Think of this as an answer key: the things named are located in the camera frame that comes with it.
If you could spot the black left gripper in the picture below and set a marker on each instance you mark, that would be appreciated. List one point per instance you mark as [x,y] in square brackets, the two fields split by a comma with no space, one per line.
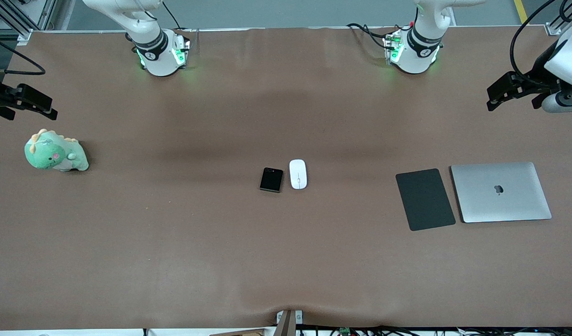
[539,76]

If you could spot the white computer mouse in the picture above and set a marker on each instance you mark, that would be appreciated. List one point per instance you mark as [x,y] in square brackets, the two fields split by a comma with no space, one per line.
[298,174]

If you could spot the black flip phone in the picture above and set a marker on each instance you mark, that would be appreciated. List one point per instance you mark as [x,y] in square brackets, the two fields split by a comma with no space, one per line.
[271,179]

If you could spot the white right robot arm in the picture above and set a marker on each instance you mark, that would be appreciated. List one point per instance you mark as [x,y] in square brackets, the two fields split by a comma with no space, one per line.
[157,51]

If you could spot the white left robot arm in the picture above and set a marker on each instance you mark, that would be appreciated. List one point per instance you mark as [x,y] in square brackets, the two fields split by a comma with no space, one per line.
[416,51]

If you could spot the dark grey mouse pad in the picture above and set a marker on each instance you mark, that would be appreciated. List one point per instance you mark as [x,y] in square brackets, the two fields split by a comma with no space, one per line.
[425,199]

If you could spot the green dinosaur plush toy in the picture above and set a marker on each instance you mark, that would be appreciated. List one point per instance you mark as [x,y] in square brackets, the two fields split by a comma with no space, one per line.
[52,154]

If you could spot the silver closed laptop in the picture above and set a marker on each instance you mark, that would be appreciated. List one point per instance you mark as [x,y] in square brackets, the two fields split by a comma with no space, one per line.
[500,192]

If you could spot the brown table cover mat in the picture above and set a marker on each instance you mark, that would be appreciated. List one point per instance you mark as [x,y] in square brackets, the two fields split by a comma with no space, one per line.
[220,242]

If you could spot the small green circuit board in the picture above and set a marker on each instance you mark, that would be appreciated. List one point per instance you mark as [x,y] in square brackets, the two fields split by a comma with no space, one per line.
[345,331]

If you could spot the grey metal edge bracket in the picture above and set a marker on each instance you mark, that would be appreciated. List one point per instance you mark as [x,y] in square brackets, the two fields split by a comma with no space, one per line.
[300,317]

